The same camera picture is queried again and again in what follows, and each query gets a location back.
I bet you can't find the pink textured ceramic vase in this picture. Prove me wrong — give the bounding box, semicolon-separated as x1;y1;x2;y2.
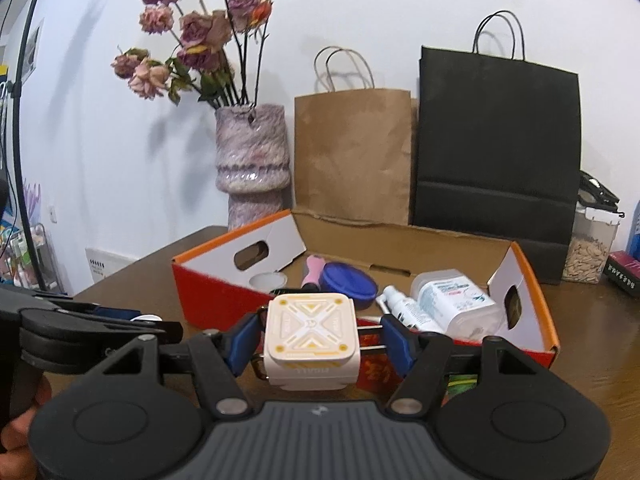
215;104;291;230

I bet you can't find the dark red box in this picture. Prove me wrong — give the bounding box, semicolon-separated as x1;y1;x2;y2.
603;250;640;298

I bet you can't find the clear container with seeds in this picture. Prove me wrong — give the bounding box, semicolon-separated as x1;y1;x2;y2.
562;171;625;284

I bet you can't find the dried pink rose bouquet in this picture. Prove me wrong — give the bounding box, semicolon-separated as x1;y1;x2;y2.
111;0;273;110

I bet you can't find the white spray bottle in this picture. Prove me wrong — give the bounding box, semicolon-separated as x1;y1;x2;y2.
375;285;445;334

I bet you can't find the clear tape roll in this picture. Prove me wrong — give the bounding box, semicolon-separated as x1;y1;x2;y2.
248;272;288;294

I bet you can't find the blue round lidded jar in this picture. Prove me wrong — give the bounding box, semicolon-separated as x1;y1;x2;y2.
320;262;378;310

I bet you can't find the studio light on stand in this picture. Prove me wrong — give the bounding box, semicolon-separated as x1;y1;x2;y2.
10;0;47;292

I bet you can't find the cream yellow plug adapter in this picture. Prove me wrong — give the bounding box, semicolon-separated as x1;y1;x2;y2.
252;292;361;391

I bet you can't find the white booklet against wall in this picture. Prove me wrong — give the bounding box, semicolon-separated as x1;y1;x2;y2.
85;247;137;283

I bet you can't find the pink handled pet brush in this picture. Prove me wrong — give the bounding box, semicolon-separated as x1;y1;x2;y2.
270;255;326;296

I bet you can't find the cotton buds plastic box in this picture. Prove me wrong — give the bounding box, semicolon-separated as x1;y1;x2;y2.
410;269;506;340

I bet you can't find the brown paper bag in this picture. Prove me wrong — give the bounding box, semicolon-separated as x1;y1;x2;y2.
293;73;416;226

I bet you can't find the black paper bag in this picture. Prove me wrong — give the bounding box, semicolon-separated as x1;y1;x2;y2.
408;8;584;286

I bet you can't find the red cardboard pumpkin box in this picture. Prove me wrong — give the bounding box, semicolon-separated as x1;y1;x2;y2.
170;206;561;406

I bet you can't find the blue drink can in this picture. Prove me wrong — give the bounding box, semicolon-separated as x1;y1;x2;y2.
626;202;640;260

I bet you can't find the person left hand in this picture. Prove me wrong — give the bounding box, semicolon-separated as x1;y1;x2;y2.
0;376;52;480

